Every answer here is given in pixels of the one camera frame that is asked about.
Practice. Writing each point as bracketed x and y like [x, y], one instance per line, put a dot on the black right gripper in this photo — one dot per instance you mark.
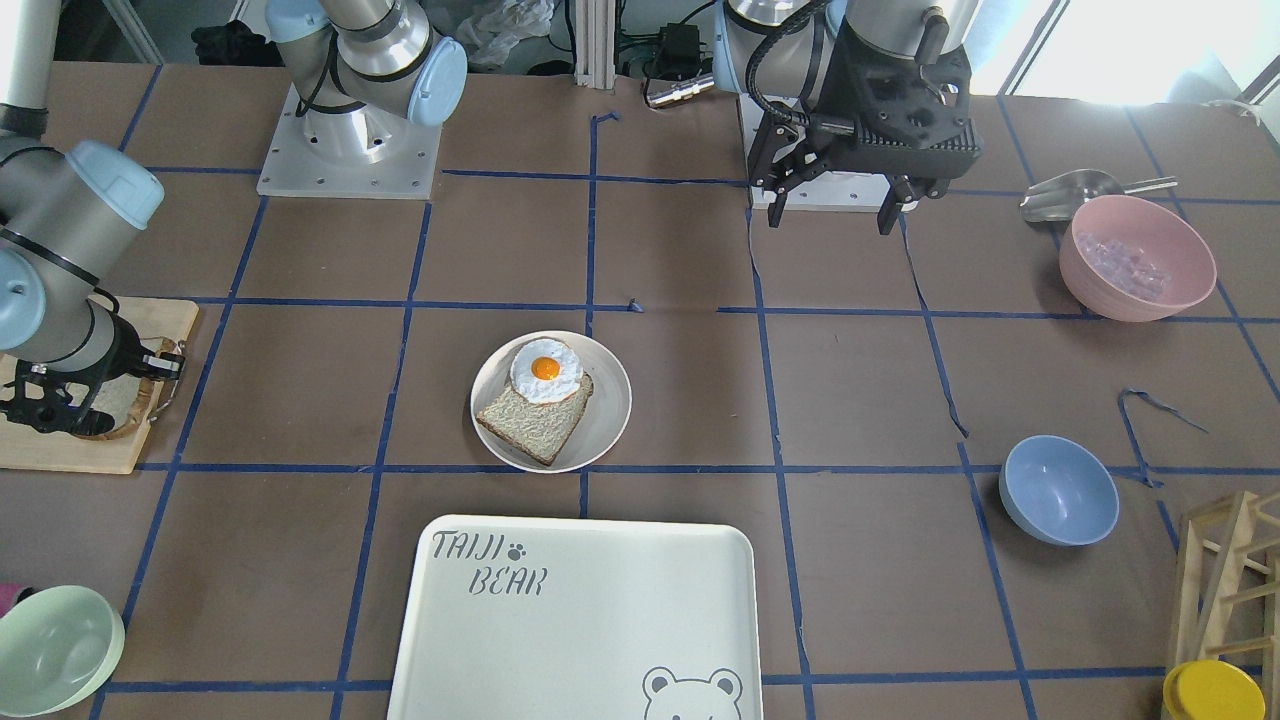
[112, 357]

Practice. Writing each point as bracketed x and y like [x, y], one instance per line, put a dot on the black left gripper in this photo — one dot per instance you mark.
[838, 88]

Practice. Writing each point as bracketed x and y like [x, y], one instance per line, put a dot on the bread slice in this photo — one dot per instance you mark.
[539, 431]
[124, 407]

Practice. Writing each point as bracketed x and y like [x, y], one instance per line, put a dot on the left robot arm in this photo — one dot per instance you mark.
[729, 68]

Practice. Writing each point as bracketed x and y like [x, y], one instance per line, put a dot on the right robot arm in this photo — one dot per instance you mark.
[365, 75]

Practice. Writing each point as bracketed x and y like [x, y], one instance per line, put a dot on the white round plate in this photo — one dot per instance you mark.
[606, 415]

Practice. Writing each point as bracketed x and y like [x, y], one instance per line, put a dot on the bread slice on plate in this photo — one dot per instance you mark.
[539, 431]

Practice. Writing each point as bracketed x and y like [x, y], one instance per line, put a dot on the wooden cutting board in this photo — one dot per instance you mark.
[164, 325]

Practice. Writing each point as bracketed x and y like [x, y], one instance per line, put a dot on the pink cloth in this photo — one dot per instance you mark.
[11, 594]

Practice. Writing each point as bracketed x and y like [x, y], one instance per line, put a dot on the metal scoop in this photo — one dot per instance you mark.
[1057, 199]

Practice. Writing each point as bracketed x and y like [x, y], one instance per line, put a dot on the green bowl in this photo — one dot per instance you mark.
[57, 648]

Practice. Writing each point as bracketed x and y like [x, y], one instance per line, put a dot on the pink bowl with ice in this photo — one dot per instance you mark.
[1131, 260]

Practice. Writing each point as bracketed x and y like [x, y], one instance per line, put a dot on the fried egg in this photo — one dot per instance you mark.
[545, 371]

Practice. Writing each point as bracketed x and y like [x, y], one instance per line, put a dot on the blue bowl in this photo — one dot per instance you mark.
[1058, 492]

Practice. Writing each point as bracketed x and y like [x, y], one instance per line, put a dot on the cream bear tray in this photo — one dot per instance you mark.
[541, 618]

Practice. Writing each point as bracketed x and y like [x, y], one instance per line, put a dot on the wooden mug rack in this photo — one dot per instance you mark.
[1225, 601]

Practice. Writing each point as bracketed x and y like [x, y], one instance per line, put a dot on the yellow mug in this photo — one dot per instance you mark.
[1211, 689]

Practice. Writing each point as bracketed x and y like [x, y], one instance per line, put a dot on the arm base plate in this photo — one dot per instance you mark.
[834, 191]
[366, 154]

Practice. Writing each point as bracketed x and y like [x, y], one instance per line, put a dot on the aluminium frame post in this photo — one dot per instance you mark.
[594, 40]

